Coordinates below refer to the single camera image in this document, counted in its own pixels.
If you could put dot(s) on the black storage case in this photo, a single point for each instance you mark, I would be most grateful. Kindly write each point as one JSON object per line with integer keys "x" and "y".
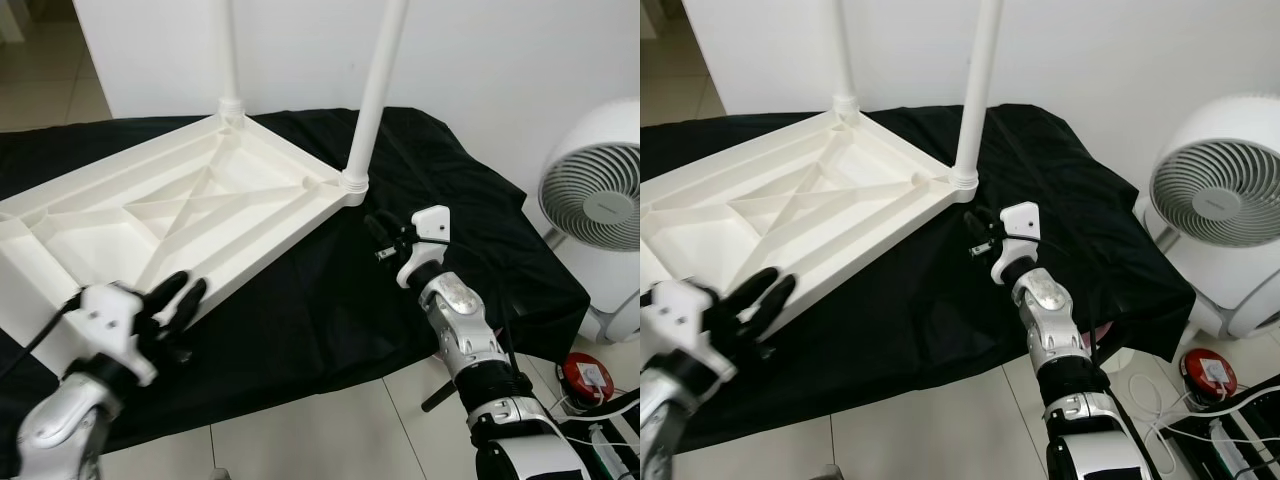
{"x": 1245, "y": 435}
{"x": 615, "y": 440}

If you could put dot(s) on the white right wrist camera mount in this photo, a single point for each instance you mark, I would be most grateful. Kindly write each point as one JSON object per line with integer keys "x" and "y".
{"x": 1018, "y": 230}
{"x": 428, "y": 235}

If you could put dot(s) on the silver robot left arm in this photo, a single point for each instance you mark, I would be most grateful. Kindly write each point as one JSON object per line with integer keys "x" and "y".
{"x": 65, "y": 420}
{"x": 670, "y": 420}

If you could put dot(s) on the red round device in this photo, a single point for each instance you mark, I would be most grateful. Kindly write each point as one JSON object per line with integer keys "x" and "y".
{"x": 588, "y": 375}
{"x": 1210, "y": 372}

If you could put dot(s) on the white round floor fan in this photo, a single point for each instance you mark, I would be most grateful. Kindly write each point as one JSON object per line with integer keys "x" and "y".
{"x": 590, "y": 195}
{"x": 1210, "y": 190}

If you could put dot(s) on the white plastic table leg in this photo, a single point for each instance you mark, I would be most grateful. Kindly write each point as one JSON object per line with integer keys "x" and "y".
{"x": 845, "y": 60}
{"x": 980, "y": 90}
{"x": 378, "y": 90}
{"x": 230, "y": 60}

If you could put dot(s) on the black table leg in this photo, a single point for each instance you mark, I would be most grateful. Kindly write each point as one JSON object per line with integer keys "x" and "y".
{"x": 440, "y": 396}

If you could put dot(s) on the white plastic table top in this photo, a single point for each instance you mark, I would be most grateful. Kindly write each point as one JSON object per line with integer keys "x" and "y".
{"x": 720, "y": 215}
{"x": 100, "y": 220}

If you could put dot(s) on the dark grey robot left foot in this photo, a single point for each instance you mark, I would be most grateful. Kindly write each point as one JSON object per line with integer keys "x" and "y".
{"x": 829, "y": 474}

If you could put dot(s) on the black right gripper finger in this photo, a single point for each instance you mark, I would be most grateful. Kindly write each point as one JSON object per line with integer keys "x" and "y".
{"x": 380, "y": 230}
{"x": 977, "y": 227}

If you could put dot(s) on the black table cloth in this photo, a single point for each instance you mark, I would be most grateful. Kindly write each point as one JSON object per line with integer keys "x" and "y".
{"x": 1000, "y": 300}
{"x": 400, "y": 300}

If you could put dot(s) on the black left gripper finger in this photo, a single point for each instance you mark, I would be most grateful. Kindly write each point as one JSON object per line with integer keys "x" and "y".
{"x": 752, "y": 290}
{"x": 188, "y": 302}
{"x": 165, "y": 293}
{"x": 777, "y": 298}

